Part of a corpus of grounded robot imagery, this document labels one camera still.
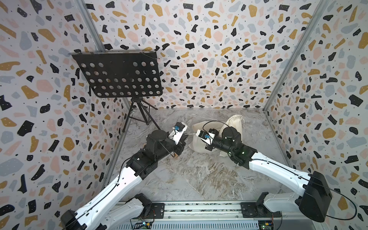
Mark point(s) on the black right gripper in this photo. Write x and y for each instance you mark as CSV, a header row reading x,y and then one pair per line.
x,y
210,147

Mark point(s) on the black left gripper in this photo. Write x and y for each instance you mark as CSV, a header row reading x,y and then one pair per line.
x,y
179,145

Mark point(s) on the cream drawstring soil bag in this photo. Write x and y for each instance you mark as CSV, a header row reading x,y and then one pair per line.
x,y
197,144

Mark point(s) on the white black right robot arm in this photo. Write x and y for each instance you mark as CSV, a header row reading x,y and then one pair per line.
x,y
310,195

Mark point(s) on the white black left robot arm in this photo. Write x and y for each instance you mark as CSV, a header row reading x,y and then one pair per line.
x,y
103,211

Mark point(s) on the black music stand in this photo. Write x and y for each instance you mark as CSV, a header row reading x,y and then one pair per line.
x,y
129,74

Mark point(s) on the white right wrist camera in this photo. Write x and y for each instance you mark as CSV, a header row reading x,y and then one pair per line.
x,y
207,137

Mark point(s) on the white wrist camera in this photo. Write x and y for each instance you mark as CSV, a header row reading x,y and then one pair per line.
x,y
207,137
178,131

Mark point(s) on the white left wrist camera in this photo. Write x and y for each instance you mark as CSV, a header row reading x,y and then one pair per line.
x,y
178,131

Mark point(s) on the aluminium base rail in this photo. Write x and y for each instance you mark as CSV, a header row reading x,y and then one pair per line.
x,y
216,215

